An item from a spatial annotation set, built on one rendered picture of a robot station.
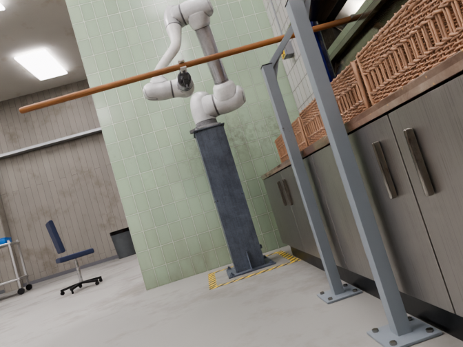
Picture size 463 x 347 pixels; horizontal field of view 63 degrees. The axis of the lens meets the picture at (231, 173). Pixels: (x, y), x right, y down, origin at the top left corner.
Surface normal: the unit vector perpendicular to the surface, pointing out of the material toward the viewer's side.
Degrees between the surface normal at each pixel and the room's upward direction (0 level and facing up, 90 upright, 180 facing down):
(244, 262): 90
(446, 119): 90
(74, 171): 90
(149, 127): 90
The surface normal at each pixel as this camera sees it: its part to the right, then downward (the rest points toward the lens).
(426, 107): -0.96, 0.28
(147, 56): 0.07, -0.10
